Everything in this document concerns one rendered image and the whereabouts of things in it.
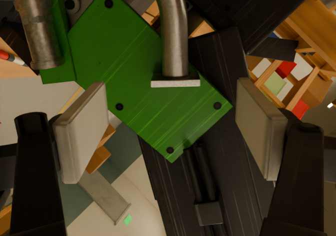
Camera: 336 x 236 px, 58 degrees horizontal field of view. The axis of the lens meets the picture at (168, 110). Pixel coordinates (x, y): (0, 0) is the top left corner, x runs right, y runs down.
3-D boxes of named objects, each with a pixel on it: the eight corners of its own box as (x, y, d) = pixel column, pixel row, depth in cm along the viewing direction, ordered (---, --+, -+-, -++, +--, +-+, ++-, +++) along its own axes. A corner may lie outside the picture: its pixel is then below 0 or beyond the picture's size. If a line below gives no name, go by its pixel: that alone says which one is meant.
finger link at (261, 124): (270, 118, 12) (289, 117, 12) (236, 77, 19) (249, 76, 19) (264, 182, 13) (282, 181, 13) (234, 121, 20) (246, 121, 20)
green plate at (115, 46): (69, 48, 44) (173, 138, 49) (46, 58, 37) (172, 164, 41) (119, -13, 41) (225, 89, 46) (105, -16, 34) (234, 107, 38)
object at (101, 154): (77, 146, 748) (98, 168, 745) (56, 159, 676) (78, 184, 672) (104, 115, 698) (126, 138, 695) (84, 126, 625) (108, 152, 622)
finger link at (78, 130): (78, 185, 13) (61, 185, 14) (109, 124, 20) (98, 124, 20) (68, 122, 12) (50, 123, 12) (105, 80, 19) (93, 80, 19)
